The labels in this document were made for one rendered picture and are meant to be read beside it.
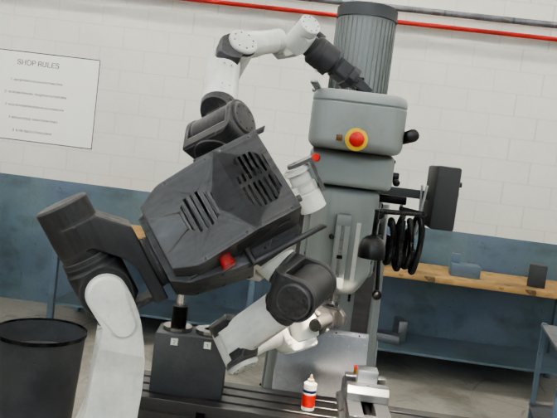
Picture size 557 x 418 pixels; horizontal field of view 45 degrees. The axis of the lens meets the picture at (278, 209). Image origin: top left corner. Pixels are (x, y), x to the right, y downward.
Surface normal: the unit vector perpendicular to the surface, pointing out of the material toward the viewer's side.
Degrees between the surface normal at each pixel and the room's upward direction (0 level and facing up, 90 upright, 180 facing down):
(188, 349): 90
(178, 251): 75
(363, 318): 90
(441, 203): 90
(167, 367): 90
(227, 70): 52
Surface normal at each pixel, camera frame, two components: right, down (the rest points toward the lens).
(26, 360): 0.03, 0.14
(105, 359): 0.14, 0.51
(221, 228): -0.18, -0.22
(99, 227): 0.29, 0.11
